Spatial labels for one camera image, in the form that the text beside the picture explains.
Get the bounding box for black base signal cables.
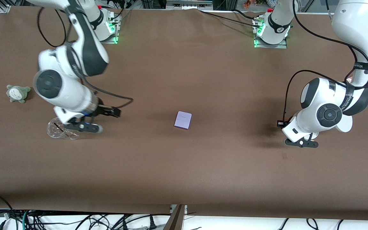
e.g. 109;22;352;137
101;0;134;23

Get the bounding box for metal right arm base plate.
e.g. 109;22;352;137
98;13;120;44

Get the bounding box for clear plastic cup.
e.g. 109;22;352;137
46;117;80;140

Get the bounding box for silver metal rail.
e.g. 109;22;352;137
166;0;214;10

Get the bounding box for purple phone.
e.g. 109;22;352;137
174;111;193;130

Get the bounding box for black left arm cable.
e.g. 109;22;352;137
282;0;368;122

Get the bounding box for white round desk lamp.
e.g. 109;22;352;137
309;113;353;140

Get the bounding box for wooden table support beam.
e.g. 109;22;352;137
163;204;186;230

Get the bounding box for grey green plush toy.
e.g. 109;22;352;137
6;84;31;104

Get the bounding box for brown table cover sheet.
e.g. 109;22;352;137
0;6;368;221

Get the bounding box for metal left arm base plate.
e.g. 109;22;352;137
253;17;288;49

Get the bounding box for green floor cable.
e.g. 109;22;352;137
22;210;32;230

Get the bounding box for black plug cable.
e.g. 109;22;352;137
120;213;158;230

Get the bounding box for black base power cable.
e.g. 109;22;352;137
198;9;262;28

